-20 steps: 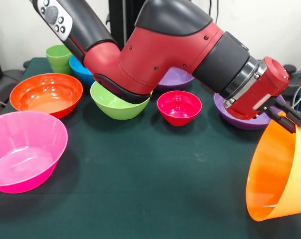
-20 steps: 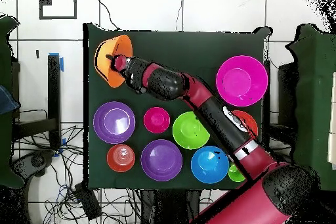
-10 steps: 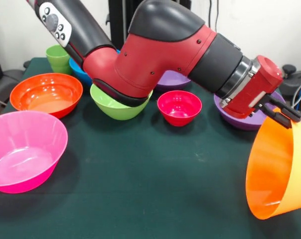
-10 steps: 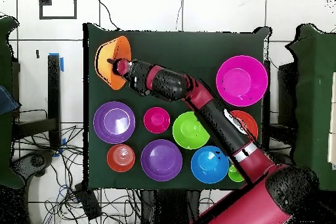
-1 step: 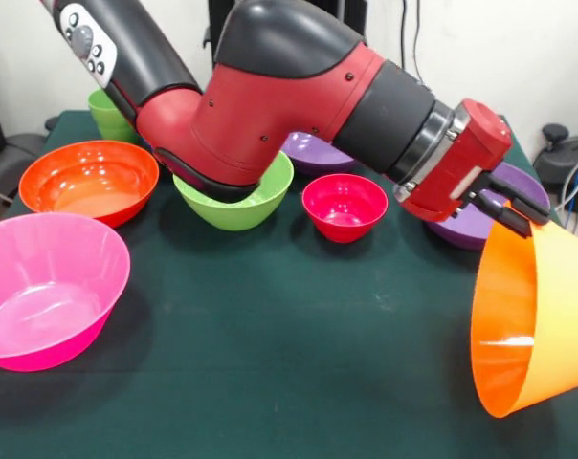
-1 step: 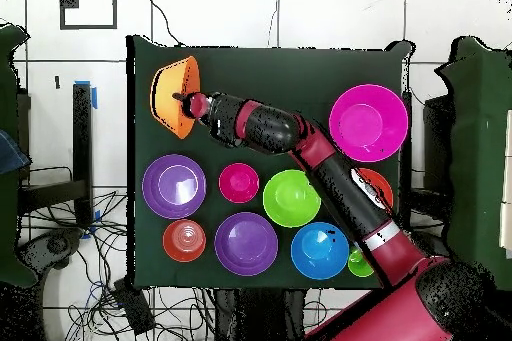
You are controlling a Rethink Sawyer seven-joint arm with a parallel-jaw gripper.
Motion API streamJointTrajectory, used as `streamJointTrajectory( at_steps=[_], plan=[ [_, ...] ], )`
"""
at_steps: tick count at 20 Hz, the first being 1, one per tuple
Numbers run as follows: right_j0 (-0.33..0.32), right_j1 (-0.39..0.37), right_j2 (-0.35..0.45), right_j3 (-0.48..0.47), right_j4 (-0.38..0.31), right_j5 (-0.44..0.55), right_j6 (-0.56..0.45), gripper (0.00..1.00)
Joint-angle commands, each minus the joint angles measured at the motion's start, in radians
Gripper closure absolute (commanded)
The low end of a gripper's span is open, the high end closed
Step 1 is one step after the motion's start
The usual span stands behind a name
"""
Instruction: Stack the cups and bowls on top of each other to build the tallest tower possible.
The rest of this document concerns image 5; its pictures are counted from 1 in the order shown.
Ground purple bowl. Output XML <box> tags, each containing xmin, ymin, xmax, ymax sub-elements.
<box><xmin>279</xmin><ymin>131</ymin><xmax>362</xmax><ymax>176</ymax></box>
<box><xmin>422</xmin><ymin>161</ymin><xmax>552</xmax><ymax>251</ymax></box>

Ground black hanging cable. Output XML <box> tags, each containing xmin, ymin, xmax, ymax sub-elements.
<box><xmin>398</xmin><ymin>0</ymin><xmax>411</xmax><ymax>71</ymax></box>

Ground green cup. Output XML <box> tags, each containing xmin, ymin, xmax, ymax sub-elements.
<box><xmin>86</xmin><ymin>88</ymin><xmax>140</xmax><ymax>144</ymax></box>

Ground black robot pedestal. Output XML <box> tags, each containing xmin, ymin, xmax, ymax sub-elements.
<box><xmin>203</xmin><ymin>0</ymin><xmax>369</xmax><ymax>63</ymax></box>

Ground tangle of cables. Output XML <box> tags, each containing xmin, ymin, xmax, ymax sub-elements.
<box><xmin>554</xmin><ymin>151</ymin><xmax>578</xmax><ymax>262</ymax></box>

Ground pink bowl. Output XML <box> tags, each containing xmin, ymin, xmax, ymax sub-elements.
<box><xmin>0</xmin><ymin>212</ymin><xmax>132</xmax><ymax>373</ymax></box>

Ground large red-orange bowl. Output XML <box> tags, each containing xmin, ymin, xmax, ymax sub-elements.
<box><xmin>18</xmin><ymin>139</ymin><xmax>161</xmax><ymax>229</ymax></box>

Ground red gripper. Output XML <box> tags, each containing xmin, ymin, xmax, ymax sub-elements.
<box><xmin>397</xmin><ymin>98</ymin><xmax>552</xmax><ymax>239</ymax></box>

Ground small crimson bowl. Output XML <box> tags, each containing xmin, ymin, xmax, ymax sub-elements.
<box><xmin>301</xmin><ymin>173</ymin><xmax>389</xmax><ymax>244</ymax></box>

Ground green bowl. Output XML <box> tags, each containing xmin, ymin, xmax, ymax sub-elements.
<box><xmin>172</xmin><ymin>150</ymin><xmax>295</xmax><ymax>232</ymax></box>

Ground dark green tablecloth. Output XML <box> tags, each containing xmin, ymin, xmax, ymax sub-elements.
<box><xmin>0</xmin><ymin>109</ymin><xmax>578</xmax><ymax>459</ymax></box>

